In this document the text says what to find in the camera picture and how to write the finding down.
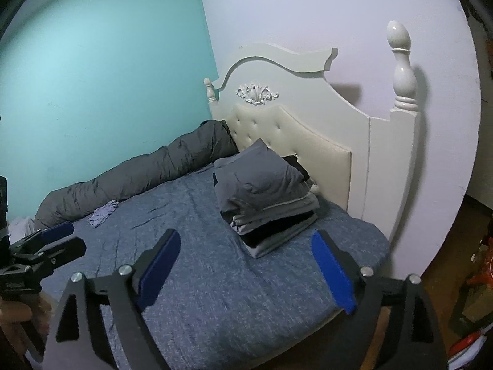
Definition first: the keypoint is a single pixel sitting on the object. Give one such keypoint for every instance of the grey T-shirt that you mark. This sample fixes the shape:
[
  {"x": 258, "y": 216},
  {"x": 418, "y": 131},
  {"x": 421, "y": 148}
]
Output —
[{"x": 254, "y": 173}]

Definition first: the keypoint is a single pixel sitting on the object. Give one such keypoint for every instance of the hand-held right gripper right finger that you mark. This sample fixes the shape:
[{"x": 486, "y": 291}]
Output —
[{"x": 333, "y": 273}]

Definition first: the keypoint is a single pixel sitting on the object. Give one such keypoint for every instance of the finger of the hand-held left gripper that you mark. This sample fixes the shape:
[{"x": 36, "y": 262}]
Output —
[
  {"x": 56, "y": 231},
  {"x": 65, "y": 248}
]

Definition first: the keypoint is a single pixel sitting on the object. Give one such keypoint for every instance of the light grey pillow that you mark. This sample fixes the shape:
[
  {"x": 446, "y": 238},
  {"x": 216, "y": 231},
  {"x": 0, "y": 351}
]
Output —
[{"x": 21, "y": 229}]

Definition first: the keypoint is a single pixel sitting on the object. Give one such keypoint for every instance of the red and white bag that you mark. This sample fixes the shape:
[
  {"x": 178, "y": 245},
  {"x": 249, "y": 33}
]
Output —
[{"x": 470, "y": 343}]

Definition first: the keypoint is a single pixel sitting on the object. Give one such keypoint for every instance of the cream tufted headboard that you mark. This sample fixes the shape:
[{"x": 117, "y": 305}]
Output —
[{"x": 327, "y": 123}]

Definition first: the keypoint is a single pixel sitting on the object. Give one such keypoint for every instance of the rolled dark grey duvet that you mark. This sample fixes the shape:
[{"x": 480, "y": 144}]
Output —
[{"x": 134, "y": 177}]

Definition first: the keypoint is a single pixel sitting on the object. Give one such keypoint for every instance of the person's left hand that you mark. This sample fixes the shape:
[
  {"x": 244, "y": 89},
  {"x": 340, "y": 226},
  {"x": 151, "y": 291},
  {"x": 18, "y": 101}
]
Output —
[{"x": 9, "y": 316}]

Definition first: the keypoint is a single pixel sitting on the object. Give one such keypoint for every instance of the bed with blue sheet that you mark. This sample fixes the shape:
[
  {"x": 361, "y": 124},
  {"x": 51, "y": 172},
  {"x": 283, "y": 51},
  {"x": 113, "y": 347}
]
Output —
[{"x": 231, "y": 285}]

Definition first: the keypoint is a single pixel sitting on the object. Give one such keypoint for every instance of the orange plastic object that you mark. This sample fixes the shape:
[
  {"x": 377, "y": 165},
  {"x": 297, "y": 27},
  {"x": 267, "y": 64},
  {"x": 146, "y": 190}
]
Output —
[{"x": 481, "y": 277}]

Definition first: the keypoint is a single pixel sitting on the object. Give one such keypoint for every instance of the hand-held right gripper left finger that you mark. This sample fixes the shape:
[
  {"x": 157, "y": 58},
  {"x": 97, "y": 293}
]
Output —
[{"x": 160, "y": 269}]

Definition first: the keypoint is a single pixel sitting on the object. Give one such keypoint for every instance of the light blue garment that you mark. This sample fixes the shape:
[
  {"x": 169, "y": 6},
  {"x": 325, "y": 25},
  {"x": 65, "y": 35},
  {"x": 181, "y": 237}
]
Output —
[{"x": 102, "y": 214}]

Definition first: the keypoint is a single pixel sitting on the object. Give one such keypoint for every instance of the stack of folded clothes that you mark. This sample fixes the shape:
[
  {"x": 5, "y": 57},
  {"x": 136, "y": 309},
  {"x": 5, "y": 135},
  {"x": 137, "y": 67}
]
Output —
[{"x": 277, "y": 227}]

